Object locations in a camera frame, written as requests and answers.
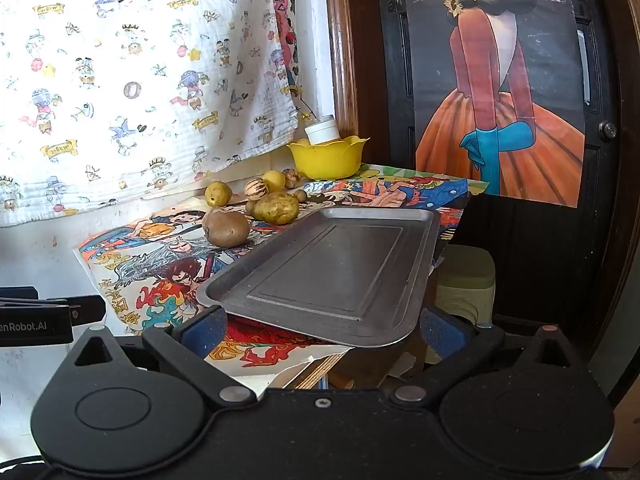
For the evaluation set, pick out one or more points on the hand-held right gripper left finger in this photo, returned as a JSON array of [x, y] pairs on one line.
[[207, 332]]

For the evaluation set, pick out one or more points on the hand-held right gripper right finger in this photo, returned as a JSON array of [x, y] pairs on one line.
[[440, 332]]

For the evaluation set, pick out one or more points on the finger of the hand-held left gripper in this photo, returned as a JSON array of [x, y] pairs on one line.
[[89, 308]]

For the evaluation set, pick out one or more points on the brown kiwi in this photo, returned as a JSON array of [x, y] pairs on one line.
[[225, 229]]

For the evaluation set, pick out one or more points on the grey metal tray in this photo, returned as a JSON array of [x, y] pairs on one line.
[[325, 270]]

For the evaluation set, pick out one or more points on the yellow-brown mottled fruit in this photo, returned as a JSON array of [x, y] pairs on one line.
[[276, 208]]

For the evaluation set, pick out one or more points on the yellow lemon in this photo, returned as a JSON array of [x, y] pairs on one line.
[[274, 180]]

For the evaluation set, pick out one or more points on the red dragon drawing sheet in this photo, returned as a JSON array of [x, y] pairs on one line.
[[260, 350]]

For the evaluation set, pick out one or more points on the pale green container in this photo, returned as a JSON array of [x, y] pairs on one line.
[[465, 275]]

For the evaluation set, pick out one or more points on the cartoon girl drawing sheet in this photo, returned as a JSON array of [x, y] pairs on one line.
[[150, 260]]

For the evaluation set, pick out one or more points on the dark door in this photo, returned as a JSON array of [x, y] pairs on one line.
[[550, 260]]

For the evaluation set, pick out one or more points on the yellow pear-shaped fruit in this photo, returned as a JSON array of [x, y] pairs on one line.
[[218, 194]]

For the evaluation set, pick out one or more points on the anime pirate drawing sheet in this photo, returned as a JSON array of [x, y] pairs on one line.
[[400, 192]]

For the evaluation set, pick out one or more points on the striped pepino melon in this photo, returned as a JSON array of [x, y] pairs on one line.
[[255, 188]]

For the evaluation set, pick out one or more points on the small brown longan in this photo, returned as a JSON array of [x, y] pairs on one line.
[[300, 195]]

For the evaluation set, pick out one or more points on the brown striped round fruit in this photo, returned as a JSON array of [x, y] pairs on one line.
[[291, 176]]

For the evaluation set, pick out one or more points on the yellow scalloped plastic bowl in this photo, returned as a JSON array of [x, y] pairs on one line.
[[325, 160]]

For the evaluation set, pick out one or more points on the white plastic jar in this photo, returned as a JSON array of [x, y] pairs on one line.
[[322, 130]]

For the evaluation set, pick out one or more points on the yellow flower twig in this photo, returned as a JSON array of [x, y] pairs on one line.
[[306, 116]]

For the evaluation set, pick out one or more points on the white cartoon printed cloth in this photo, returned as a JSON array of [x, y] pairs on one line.
[[125, 60]]

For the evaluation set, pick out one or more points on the door knob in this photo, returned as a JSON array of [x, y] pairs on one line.
[[608, 130]]

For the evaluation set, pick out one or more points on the pink printed cloth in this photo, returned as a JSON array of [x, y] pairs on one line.
[[286, 35]]

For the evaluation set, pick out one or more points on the wall poster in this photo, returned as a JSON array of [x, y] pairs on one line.
[[500, 135]]

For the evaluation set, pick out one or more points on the wooden door frame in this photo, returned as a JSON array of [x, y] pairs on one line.
[[350, 60]]

